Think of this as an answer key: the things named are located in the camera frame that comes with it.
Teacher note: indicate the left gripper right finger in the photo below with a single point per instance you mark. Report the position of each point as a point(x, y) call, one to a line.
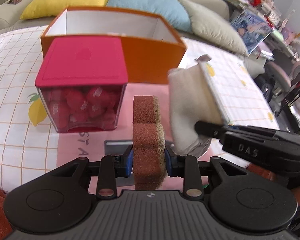
point(185, 167)

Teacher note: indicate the cluttered side shelf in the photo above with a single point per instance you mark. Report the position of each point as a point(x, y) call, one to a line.
point(266, 9)

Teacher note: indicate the lemon pattern checked tablecloth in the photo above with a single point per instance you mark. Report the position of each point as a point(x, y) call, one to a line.
point(29, 144)

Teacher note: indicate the red lidded clear container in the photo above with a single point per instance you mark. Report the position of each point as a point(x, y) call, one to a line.
point(82, 81)

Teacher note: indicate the beige grey cushion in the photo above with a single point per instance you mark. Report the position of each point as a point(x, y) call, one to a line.
point(213, 28)

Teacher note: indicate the orange cardboard box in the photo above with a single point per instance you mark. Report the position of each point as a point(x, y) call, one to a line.
point(151, 46)

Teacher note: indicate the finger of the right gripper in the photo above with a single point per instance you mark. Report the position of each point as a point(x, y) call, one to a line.
point(210, 130)

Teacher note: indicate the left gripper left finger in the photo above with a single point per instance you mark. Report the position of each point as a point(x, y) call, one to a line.
point(112, 167)

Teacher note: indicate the light blue cushion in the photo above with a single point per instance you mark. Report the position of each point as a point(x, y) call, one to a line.
point(171, 10)

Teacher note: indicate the brown scouring sponge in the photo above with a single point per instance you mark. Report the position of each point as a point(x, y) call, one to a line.
point(149, 168)

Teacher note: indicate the pink chair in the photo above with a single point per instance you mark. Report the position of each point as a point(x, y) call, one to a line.
point(290, 85)

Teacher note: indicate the blue anime picture board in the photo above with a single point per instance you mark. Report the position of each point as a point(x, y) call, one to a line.
point(251, 28)

